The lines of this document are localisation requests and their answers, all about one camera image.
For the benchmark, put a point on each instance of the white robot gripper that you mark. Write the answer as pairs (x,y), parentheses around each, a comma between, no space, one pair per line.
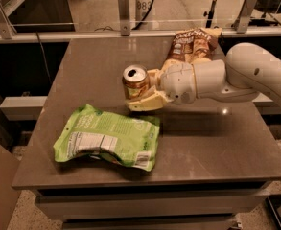
(178,81)

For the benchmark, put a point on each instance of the orange LaCroix soda can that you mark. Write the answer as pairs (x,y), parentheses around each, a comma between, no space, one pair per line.
(136,81)

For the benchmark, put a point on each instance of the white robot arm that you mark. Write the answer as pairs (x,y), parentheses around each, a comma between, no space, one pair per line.
(247,71)

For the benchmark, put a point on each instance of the green rice chip bag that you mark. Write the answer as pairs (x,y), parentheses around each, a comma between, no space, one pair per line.
(127,141)

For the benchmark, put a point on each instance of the brown seaweed snack bag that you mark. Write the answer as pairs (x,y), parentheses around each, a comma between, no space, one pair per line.
(195,45)

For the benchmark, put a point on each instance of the grey table drawer cabinet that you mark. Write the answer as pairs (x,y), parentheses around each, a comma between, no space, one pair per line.
(155,210)

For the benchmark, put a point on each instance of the white cylinder post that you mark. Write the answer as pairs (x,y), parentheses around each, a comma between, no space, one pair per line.
(142,9)

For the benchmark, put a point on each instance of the middle metal rail bracket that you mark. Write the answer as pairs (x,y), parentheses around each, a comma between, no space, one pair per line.
(124,17)

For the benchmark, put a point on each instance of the metal rail bracket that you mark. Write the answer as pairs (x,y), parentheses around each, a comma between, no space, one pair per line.
(124,17)
(241,23)
(1,16)

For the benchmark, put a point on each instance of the right metal rail bracket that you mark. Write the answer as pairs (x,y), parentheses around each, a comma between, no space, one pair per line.
(241,23)

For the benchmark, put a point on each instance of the metal guard rail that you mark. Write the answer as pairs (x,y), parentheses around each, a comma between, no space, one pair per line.
(67,36)

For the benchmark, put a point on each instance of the left metal rail bracket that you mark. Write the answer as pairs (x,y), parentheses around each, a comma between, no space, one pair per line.
(1,16)

